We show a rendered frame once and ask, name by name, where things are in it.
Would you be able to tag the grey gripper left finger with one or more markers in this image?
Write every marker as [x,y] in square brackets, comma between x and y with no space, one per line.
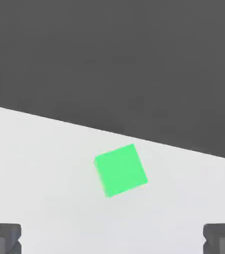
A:
[3,238]

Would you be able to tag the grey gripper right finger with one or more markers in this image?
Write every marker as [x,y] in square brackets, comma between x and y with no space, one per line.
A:
[221,238]

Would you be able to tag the small green cube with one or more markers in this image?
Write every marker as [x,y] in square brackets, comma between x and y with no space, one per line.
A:
[121,170]

